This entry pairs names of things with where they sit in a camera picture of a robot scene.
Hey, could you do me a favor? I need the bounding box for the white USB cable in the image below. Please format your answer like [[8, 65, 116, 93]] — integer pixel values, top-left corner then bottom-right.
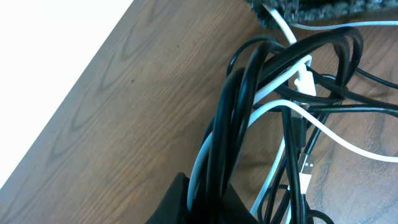
[[186, 2, 398, 224]]

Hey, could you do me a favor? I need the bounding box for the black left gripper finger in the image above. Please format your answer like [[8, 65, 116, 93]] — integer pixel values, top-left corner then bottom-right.
[[144, 172, 259, 224]]

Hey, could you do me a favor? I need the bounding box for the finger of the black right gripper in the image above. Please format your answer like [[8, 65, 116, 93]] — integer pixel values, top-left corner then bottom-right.
[[246, 0, 397, 30]]

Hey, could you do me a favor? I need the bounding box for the black USB cable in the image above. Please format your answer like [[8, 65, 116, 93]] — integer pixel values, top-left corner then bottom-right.
[[189, 26, 398, 224]]

